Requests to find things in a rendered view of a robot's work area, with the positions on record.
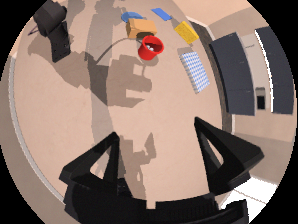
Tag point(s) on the blue round coaster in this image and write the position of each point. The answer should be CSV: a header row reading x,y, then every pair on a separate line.
x,y
125,16

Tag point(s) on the blue and white checkered towel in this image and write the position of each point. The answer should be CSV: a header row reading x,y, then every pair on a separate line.
x,y
195,71

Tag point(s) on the red cup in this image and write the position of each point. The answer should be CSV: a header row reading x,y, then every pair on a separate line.
x,y
154,43

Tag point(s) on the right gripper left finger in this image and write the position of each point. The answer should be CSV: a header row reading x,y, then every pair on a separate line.
x,y
79,169

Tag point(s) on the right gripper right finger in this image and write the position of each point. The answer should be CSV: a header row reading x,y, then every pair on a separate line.
x,y
239,155

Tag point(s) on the yellow sponge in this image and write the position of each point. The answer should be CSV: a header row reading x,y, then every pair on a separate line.
x,y
186,32

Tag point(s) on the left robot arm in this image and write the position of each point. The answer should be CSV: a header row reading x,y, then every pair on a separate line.
x,y
48,19

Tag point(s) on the blue flat rectangular slab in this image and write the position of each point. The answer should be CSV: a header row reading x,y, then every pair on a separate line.
x,y
161,14

